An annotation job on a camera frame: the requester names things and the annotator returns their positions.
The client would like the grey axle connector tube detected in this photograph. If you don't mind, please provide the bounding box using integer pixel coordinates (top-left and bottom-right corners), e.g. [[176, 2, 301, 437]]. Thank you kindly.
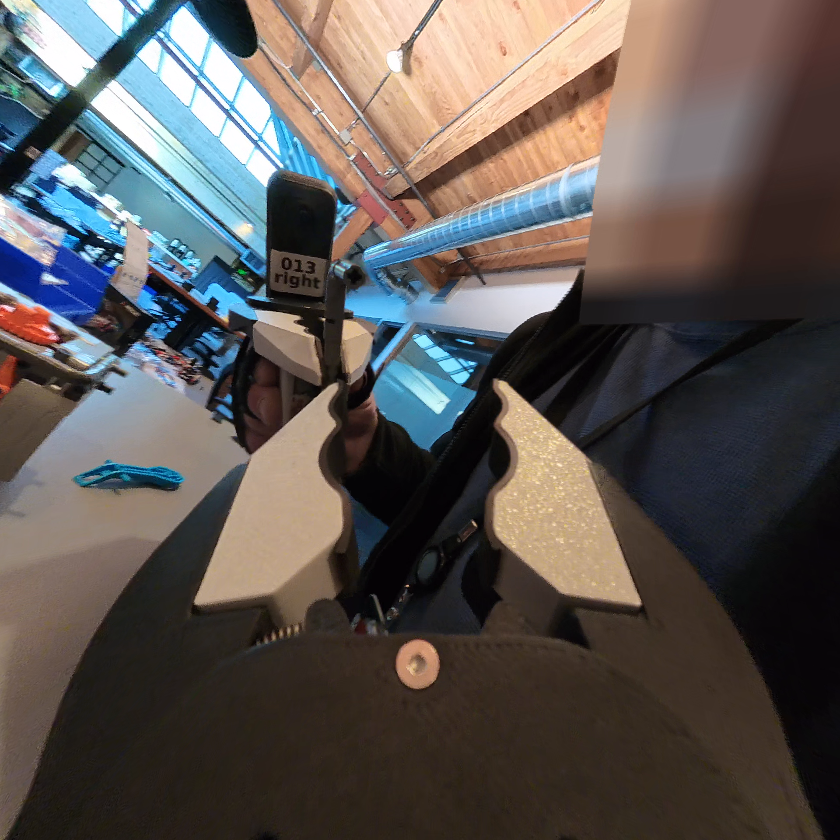
[[323, 289, 349, 389]]

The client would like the black badge reel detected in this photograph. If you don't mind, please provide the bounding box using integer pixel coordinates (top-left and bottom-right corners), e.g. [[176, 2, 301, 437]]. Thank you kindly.
[[412, 518, 481, 592]]

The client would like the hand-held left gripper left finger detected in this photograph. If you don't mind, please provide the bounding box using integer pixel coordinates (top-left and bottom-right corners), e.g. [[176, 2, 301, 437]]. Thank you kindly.
[[193, 381, 360, 631]]

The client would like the teal lanyard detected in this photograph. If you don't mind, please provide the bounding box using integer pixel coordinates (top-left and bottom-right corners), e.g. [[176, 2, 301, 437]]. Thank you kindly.
[[72, 459, 186, 493]]

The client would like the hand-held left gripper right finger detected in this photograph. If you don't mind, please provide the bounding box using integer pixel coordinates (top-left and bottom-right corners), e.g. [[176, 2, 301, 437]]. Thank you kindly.
[[486, 379, 643, 635]]

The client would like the person's right forearm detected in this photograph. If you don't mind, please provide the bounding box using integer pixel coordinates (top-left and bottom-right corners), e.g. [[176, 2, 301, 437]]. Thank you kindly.
[[341, 420, 460, 526]]

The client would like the black boom pole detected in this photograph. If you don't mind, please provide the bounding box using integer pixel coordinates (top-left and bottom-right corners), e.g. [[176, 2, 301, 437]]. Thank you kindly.
[[0, 0, 260, 193]]

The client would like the blue parts bin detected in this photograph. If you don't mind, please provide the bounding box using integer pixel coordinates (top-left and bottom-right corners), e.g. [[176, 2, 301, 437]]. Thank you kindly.
[[0, 236, 111, 327]]

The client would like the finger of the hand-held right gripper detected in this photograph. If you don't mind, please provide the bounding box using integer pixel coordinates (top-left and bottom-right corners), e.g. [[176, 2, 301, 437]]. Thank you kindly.
[[252, 314, 326, 387], [340, 320, 375, 386]]

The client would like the black neck strap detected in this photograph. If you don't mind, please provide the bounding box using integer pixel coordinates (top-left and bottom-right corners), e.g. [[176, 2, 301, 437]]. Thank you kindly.
[[576, 320, 798, 450]]

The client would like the person in blue jacket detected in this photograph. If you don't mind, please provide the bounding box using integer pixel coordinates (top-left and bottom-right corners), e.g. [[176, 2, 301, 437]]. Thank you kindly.
[[354, 269, 840, 840]]

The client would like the silver air duct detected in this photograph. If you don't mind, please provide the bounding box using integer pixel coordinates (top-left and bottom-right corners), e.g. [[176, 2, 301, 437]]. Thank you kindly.
[[361, 156, 601, 280]]

